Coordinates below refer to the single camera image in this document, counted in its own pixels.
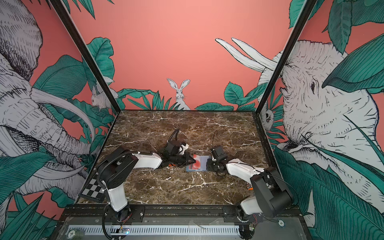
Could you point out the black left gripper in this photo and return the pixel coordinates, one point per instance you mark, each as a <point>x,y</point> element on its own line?
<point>187,161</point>

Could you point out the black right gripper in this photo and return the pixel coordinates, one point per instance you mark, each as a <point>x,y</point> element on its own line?
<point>209,167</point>

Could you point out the blue card holder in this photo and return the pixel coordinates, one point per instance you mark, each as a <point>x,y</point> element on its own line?
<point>204,169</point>

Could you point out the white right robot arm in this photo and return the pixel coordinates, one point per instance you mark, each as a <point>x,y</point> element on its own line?
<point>271,193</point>

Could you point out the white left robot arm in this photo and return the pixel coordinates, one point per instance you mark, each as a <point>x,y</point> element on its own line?
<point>117,166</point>

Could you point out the black white checkerboard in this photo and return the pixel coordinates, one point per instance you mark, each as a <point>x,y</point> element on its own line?
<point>93,191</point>

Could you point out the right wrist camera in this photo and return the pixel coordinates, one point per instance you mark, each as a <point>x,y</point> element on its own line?
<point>219,154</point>

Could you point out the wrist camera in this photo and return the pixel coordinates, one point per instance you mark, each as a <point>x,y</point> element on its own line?
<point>219,154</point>
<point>175,147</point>

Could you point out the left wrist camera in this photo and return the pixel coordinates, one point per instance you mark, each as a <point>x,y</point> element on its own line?
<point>175,147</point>

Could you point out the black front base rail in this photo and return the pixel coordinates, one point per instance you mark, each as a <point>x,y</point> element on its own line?
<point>137,213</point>

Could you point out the white slotted cable duct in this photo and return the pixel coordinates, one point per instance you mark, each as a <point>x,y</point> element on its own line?
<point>179,230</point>

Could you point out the black left corner frame post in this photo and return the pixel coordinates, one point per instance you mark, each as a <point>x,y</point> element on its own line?
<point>67,21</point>

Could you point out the black corner frame post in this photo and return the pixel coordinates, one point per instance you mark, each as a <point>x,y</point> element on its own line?
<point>67,21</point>
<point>299,25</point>

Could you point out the black right corner frame post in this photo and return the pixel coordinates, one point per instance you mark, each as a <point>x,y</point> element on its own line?
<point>299,25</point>

